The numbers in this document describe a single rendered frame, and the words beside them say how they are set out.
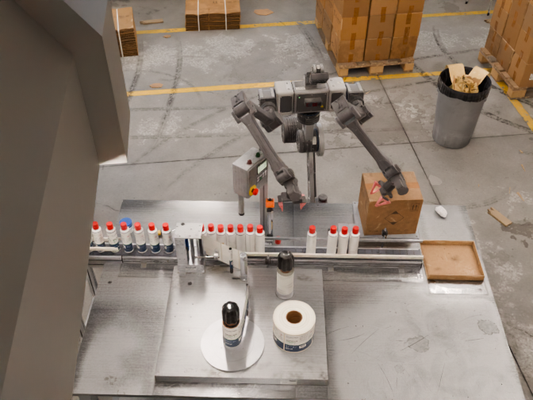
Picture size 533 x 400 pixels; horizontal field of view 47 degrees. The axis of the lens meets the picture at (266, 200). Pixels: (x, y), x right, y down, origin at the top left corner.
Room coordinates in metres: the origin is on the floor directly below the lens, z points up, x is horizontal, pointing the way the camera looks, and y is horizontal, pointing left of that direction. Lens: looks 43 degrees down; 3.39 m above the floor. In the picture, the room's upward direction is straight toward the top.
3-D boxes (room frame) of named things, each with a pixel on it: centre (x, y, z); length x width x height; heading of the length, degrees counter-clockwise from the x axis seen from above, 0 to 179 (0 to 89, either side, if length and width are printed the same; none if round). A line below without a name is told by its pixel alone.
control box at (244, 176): (2.38, 0.08, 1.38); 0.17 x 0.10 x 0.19; 144
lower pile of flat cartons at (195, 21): (6.85, 0.64, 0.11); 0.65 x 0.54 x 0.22; 94
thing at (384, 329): (2.10, -0.15, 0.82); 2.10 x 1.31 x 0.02; 89
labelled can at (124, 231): (2.32, 0.76, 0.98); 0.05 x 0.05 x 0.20
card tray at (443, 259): (2.27, -1.02, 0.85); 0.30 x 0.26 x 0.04; 89
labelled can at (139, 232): (2.32, 0.69, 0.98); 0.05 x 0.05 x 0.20
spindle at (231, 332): (1.70, 0.16, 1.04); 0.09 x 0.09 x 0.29
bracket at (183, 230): (2.21, 0.40, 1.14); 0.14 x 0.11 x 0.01; 89
